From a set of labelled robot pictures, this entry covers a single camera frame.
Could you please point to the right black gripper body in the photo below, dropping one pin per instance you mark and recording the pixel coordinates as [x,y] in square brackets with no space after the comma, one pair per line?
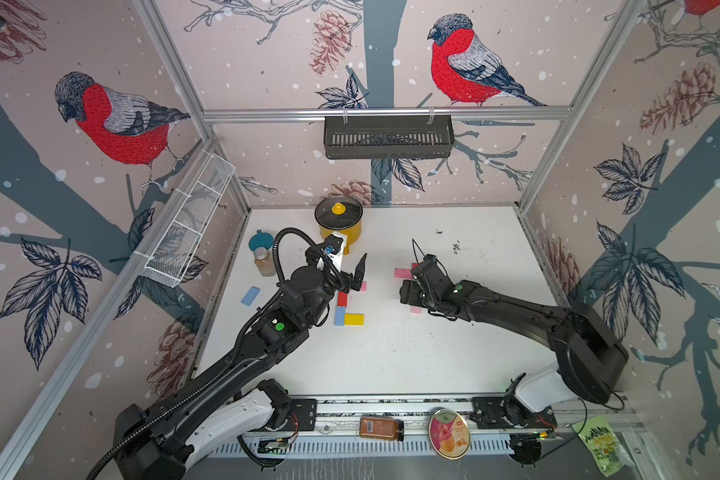
[416,295]

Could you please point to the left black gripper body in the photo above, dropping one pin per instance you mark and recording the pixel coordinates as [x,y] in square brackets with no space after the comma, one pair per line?
[327,287]

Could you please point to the pink block cluster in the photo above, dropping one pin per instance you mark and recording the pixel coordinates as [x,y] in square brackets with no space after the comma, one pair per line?
[402,273]

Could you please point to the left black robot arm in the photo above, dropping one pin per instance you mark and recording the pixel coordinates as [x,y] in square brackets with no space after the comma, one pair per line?
[168,438]

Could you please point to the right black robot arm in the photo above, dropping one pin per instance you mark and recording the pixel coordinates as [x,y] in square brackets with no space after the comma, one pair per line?
[589,357]

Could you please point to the brown spice jar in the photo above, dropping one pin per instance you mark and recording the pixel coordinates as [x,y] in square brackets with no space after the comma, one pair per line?
[264,262]

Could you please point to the blue block table edge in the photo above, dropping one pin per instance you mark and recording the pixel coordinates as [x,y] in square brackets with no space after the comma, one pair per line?
[250,296]

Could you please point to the glass lid yellow knob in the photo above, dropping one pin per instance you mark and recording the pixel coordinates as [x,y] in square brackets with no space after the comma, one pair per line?
[338,213]

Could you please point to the black hanging shelf basket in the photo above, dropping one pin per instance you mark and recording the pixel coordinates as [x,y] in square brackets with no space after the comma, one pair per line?
[388,137]

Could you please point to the pink round cup lid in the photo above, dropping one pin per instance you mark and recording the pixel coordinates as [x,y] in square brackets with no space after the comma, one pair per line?
[449,434]

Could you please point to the brown packet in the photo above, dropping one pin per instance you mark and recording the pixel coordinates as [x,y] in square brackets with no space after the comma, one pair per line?
[381,428]

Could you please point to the green snack packet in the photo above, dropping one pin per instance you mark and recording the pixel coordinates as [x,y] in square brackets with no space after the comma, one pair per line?
[609,454]

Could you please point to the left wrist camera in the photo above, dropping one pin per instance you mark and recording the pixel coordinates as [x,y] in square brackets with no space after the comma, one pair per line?
[333,247]

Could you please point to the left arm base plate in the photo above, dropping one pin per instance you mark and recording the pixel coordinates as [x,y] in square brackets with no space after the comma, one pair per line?
[299,415]

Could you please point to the white wire basket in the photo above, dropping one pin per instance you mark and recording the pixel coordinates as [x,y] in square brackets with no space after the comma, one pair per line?
[169,263]

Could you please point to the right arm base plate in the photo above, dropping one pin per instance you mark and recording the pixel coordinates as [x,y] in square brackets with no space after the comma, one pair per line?
[496,412]

